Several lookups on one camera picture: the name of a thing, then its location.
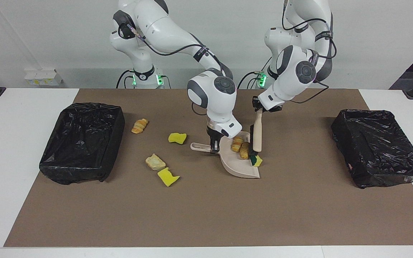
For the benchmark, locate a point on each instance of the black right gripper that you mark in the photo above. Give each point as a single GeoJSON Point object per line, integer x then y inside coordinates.
{"type": "Point", "coordinates": [213, 135]}

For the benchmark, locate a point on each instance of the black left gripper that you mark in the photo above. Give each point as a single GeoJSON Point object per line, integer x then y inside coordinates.
{"type": "Point", "coordinates": [258, 104]}

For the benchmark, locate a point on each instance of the striped orange white bread roll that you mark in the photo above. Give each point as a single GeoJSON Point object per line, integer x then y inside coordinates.
{"type": "Point", "coordinates": [237, 143]}

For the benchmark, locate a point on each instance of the brown oval bread roll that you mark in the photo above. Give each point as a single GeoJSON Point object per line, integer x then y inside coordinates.
{"type": "Point", "coordinates": [245, 151]}

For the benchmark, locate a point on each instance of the beige brush black bristles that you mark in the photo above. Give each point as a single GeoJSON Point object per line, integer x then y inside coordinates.
{"type": "Point", "coordinates": [257, 136]}

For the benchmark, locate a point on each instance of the beige plastic dustpan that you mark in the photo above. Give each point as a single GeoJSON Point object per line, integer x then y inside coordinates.
{"type": "Point", "coordinates": [238, 168]}

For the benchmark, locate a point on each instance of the yellow green sponge piece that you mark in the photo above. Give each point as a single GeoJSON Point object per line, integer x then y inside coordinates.
{"type": "Point", "coordinates": [257, 161]}

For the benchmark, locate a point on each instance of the spiral orange pastry horn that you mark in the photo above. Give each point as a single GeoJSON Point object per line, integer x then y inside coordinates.
{"type": "Point", "coordinates": [139, 125]}

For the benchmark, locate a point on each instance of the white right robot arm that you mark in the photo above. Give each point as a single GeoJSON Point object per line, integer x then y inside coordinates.
{"type": "Point", "coordinates": [163, 28]}

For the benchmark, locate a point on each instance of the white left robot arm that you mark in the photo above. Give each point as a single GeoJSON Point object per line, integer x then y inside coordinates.
{"type": "Point", "coordinates": [292, 79]}

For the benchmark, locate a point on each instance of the bin with black bag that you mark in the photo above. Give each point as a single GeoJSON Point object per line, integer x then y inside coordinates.
{"type": "Point", "coordinates": [81, 143]}
{"type": "Point", "coordinates": [378, 150]}

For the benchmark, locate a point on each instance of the pale flat bread piece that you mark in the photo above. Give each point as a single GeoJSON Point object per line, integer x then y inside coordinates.
{"type": "Point", "coordinates": [155, 162]}

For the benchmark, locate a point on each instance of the brown table mat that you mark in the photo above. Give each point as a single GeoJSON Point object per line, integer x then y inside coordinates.
{"type": "Point", "coordinates": [299, 215]}

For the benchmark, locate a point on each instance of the white box on table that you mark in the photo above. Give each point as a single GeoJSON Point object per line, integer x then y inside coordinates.
{"type": "Point", "coordinates": [43, 77]}

